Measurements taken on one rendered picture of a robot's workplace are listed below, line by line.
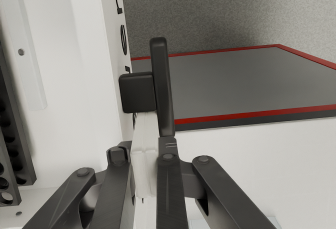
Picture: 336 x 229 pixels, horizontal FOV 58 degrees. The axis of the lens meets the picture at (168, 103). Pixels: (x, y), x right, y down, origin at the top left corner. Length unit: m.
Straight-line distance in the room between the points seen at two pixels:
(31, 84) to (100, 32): 0.13
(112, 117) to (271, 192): 0.31
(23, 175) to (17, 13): 0.14
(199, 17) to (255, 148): 0.77
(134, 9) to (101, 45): 0.93
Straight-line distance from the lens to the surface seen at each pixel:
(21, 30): 0.29
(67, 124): 0.31
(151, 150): 0.17
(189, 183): 0.16
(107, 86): 0.20
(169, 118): 0.22
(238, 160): 0.42
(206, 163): 0.16
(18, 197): 0.29
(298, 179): 0.46
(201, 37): 1.13
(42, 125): 0.32
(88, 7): 0.19
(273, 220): 0.48
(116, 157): 0.16
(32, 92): 0.30
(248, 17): 1.16
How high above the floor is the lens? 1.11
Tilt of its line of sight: 71 degrees down
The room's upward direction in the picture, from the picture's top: 175 degrees clockwise
